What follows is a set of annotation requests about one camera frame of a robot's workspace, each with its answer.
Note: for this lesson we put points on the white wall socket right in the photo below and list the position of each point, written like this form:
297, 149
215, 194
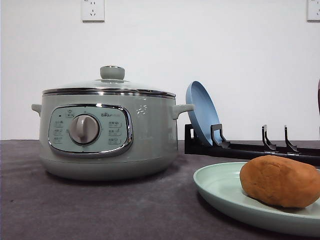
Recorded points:
312, 11

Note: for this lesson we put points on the green electric steamer pot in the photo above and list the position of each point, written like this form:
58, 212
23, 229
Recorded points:
109, 139

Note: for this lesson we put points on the dark reddish object at edge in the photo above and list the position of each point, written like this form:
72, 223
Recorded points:
318, 94

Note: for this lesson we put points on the black plate rack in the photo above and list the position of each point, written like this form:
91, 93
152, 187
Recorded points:
220, 148

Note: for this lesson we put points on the white wall socket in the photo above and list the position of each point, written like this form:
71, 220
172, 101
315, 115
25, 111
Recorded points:
312, 11
92, 11

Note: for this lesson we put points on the green plate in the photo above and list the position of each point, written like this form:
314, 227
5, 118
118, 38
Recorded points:
220, 185

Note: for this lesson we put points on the glass pot lid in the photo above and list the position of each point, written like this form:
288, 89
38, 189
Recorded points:
112, 82

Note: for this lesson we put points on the white wall socket left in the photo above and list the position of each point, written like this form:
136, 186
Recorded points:
92, 11

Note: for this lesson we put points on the brown potato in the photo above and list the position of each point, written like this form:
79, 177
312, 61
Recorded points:
280, 181

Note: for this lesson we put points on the blue plate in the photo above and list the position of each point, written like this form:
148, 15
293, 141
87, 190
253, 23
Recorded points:
204, 114

